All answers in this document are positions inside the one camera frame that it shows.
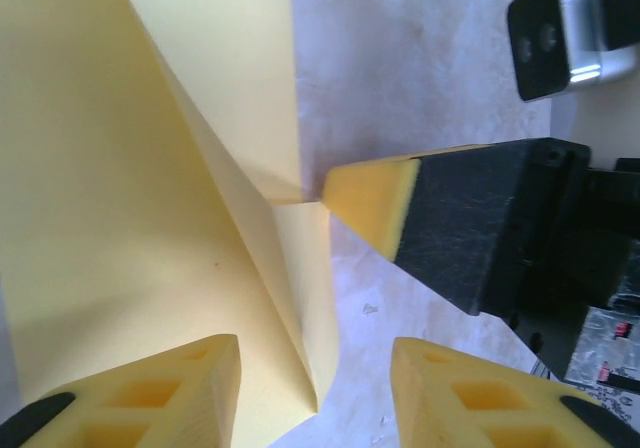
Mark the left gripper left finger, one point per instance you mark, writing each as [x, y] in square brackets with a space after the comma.
[190, 368]

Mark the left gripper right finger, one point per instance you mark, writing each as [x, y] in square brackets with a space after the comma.
[440, 383]

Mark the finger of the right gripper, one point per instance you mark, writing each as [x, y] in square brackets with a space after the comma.
[450, 218]

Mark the yellow paper sheet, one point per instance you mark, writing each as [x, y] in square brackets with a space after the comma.
[100, 168]

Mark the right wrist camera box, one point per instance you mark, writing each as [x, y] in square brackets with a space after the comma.
[540, 43]

